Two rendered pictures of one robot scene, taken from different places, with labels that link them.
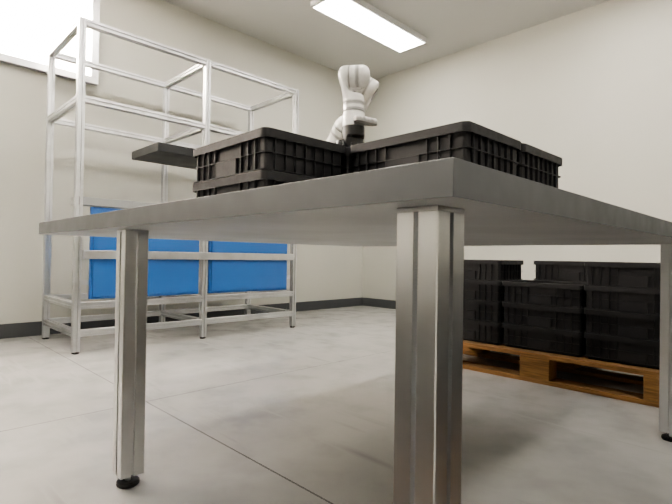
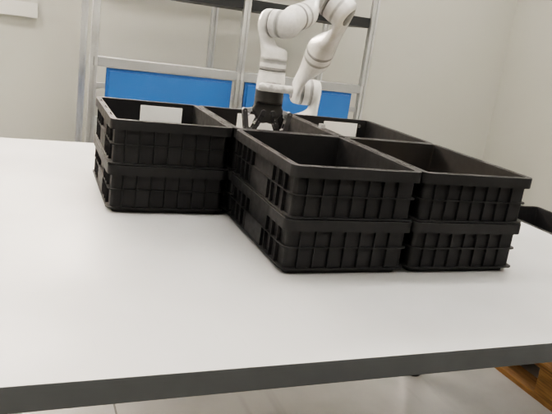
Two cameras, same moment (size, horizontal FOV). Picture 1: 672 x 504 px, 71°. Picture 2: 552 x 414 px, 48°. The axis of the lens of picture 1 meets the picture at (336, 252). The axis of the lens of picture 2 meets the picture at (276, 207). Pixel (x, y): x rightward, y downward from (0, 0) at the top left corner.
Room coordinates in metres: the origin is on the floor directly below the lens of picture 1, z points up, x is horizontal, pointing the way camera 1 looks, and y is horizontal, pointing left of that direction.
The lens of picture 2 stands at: (0.01, -0.71, 1.16)
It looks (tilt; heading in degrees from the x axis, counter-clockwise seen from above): 15 degrees down; 21
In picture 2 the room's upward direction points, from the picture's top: 8 degrees clockwise
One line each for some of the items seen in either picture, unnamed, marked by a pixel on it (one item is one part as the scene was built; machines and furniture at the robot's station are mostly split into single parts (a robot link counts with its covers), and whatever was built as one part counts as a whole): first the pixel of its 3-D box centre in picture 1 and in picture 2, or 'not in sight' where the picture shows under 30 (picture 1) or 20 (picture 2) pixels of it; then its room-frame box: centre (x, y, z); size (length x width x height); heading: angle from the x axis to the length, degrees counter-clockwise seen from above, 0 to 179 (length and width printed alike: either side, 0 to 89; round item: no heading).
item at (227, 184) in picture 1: (266, 203); (154, 172); (1.45, 0.22, 0.76); 0.40 x 0.30 x 0.12; 44
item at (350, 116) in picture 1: (357, 117); (273, 79); (1.53, -0.06, 1.06); 0.11 x 0.09 x 0.06; 38
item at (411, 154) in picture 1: (432, 165); (318, 175); (1.37, -0.28, 0.87); 0.40 x 0.30 x 0.11; 44
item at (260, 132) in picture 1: (267, 152); (159, 115); (1.45, 0.22, 0.92); 0.40 x 0.30 x 0.02; 44
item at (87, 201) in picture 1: (202, 211); (237, 75); (3.40, 0.97, 0.91); 1.70 x 0.10 x 0.05; 135
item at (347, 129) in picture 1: (353, 139); (268, 105); (1.55, -0.05, 0.98); 0.08 x 0.08 x 0.09
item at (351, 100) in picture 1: (351, 89); (273, 39); (1.55, -0.04, 1.15); 0.09 x 0.07 x 0.15; 82
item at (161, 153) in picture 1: (219, 163); (273, 9); (3.72, 0.93, 1.32); 1.20 x 0.45 x 0.06; 135
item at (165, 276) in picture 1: (148, 253); (167, 123); (3.10, 1.23, 0.60); 0.72 x 0.03 x 0.56; 135
